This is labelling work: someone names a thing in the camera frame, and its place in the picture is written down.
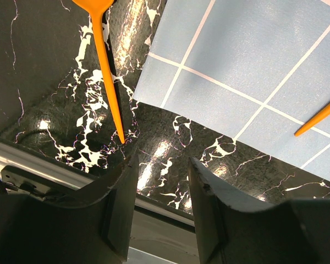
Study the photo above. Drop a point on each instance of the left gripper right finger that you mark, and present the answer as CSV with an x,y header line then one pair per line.
x,y
234,227

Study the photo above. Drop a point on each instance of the blue checked placemat cloth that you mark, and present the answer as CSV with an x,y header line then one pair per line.
x,y
255,71

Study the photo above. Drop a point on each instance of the orange plastic spoon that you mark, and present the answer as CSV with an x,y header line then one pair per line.
x,y
96,9

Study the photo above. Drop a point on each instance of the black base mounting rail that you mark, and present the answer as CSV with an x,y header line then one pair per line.
x,y
24,182

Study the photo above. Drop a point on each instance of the orange plastic fork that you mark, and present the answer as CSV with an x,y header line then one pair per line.
x,y
318,117

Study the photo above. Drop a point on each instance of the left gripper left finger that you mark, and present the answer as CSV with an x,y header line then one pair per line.
x,y
88,225

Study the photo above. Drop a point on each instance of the front aluminium rail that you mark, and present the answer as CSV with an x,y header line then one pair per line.
x,y
14,155

